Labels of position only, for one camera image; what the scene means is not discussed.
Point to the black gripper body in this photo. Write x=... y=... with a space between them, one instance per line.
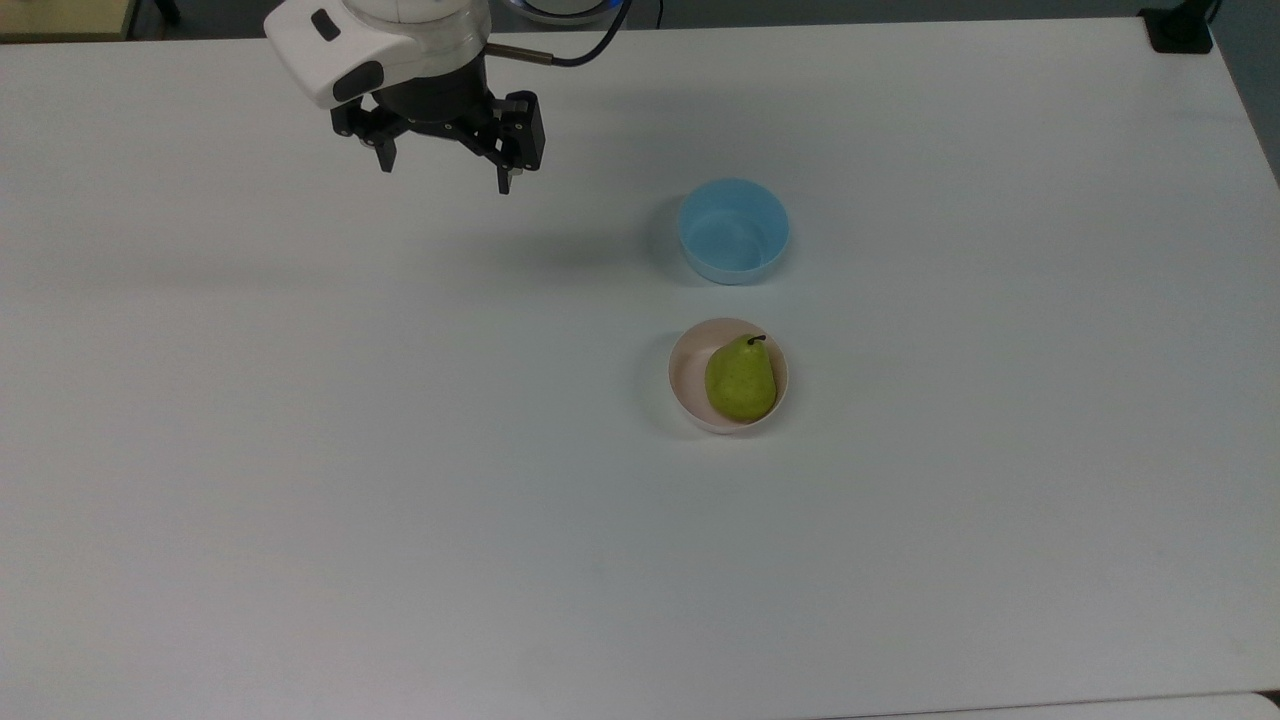
x=432 y=98

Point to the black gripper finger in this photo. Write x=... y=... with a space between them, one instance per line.
x=378 y=128
x=518 y=135

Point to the light blue plastic bowl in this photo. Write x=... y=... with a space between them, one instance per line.
x=733 y=232

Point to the pale pink bowl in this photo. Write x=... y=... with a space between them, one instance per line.
x=688 y=375

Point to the green pear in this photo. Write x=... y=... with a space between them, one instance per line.
x=741 y=382

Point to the wooden furniture piece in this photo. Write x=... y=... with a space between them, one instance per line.
x=65 y=17

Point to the black table clamp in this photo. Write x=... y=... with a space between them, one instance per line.
x=1180 y=27

